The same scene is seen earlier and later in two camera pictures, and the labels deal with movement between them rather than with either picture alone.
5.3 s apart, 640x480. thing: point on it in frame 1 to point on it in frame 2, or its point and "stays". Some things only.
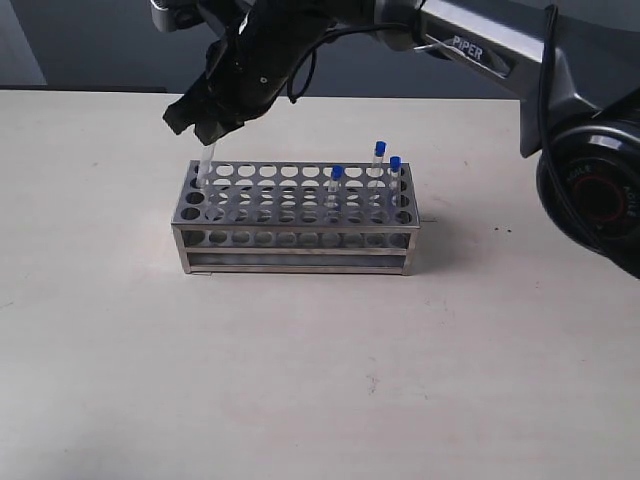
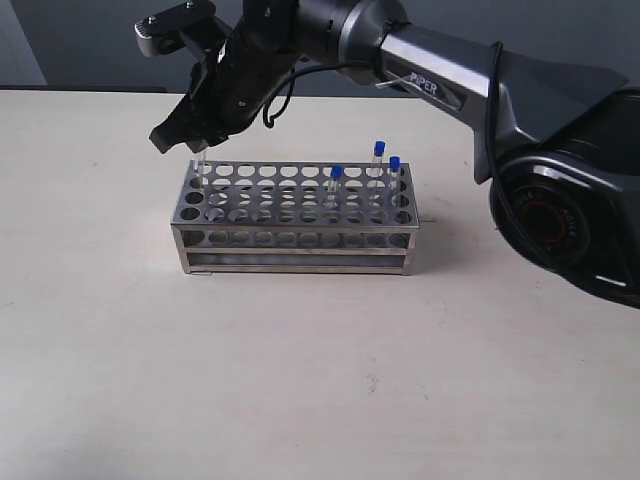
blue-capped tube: x=337 y=173 stays
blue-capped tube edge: x=395 y=184 stays
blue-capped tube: x=205 y=165 to x=193 y=170
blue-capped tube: x=380 y=150 stays
